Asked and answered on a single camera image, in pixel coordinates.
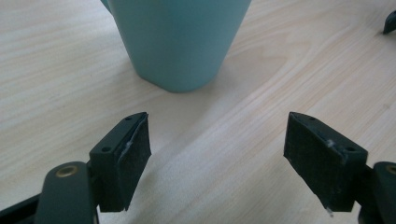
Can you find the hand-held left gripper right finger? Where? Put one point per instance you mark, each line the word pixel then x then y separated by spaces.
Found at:
pixel 323 161

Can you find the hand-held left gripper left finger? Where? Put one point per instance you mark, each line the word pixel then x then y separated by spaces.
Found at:
pixel 124 165

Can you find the teal plastic cup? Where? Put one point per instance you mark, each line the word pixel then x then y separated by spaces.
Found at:
pixel 179 43

